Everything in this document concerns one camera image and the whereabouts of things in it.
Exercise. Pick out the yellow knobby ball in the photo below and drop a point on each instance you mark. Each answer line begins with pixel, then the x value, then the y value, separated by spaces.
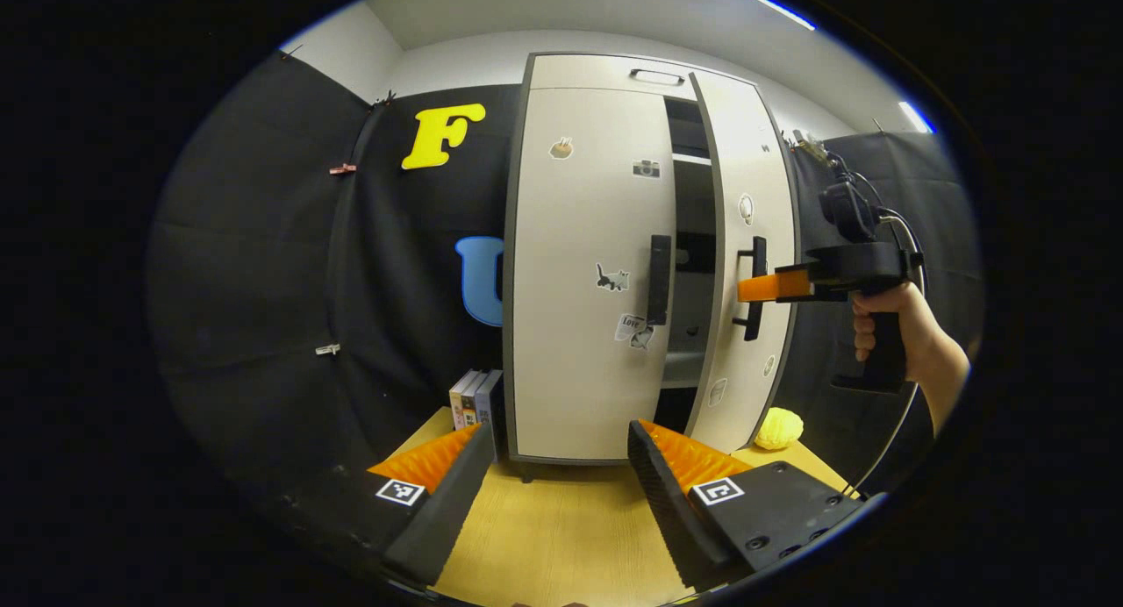
pixel 779 429

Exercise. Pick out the black backdrop cloth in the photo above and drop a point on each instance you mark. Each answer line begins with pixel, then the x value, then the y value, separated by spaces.
pixel 246 309

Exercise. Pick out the short ceiling light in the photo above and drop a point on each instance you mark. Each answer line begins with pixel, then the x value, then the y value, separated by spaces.
pixel 915 117

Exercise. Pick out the long ceiling light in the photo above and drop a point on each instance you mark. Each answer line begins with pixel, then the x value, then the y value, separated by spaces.
pixel 763 2

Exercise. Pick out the grey cabinet drawer front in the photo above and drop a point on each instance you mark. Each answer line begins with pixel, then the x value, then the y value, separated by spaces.
pixel 579 70

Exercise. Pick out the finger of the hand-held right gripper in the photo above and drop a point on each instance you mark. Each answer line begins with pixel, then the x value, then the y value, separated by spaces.
pixel 772 286

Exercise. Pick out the grey cabinet door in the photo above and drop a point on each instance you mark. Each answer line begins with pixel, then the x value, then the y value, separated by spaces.
pixel 579 344
pixel 754 168

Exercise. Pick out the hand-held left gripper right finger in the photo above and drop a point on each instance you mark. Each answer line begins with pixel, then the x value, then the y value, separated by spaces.
pixel 671 510

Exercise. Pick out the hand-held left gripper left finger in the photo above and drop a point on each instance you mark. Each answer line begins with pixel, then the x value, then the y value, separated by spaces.
pixel 452 502

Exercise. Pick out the grey double-door shoe cabinet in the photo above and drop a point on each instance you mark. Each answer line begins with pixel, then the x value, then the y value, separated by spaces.
pixel 693 203

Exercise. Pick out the white cabinet shelf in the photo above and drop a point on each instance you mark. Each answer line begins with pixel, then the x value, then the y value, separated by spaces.
pixel 683 370
pixel 691 159

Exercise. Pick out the black cloth clip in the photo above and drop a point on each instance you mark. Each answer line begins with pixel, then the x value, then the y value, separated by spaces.
pixel 384 98
pixel 787 139
pixel 291 53

